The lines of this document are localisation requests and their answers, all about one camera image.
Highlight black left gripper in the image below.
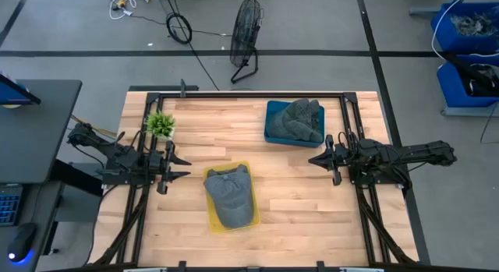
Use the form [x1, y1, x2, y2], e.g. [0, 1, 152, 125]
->
[150, 140, 193, 196]

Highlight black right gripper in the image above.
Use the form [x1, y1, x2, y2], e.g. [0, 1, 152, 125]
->
[307, 133, 354, 187]

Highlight green plant in white pot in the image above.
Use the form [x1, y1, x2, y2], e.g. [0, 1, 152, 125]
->
[144, 111, 177, 141]

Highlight yellow plastic tray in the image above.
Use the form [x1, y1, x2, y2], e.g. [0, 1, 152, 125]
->
[202, 160, 261, 234]

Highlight blue plastic tray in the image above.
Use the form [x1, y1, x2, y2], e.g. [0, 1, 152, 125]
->
[264, 100, 326, 149]

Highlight blue storage bin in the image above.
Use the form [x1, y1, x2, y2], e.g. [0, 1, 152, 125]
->
[430, 2, 499, 55]
[436, 55, 499, 109]

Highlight black keyboard shelf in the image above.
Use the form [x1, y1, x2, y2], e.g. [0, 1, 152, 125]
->
[0, 181, 65, 272]

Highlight black desk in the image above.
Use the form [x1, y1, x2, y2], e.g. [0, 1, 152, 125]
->
[0, 79, 83, 185]

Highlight black floor fan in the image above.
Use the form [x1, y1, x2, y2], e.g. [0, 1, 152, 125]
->
[228, 0, 264, 85]

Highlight blue storage bins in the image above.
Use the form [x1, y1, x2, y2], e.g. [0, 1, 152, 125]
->
[408, 5, 499, 118]

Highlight black pole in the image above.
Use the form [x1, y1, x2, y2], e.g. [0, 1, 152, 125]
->
[443, 51, 499, 93]

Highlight black keyboard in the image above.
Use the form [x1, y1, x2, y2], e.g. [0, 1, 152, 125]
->
[0, 184, 24, 228]

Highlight black computer mouse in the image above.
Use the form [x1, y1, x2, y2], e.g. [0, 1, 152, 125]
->
[6, 221, 38, 263]

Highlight tilted monitor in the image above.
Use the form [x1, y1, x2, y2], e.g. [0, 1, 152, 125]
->
[0, 72, 42, 107]

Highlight yellow cable bundle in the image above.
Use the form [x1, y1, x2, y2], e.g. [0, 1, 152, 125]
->
[69, 114, 119, 138]

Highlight black aluminium table frame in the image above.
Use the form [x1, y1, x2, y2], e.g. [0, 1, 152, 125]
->
[89, 90, 420, 272]

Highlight long black floor cable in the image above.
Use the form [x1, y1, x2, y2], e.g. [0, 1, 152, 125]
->
[157, 0, 235, 92]

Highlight coiled black cable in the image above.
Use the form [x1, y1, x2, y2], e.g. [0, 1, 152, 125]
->
[165, 12, 193, 45]

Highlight thin black cable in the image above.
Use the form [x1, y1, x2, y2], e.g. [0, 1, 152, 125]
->
[479, 102, 499, 145]

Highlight tangled white cables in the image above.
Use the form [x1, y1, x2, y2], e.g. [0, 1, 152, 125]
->
[104, 0, 151, 21]

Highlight white cable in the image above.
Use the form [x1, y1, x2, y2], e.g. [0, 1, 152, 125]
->
[430, 0, 499, 62]

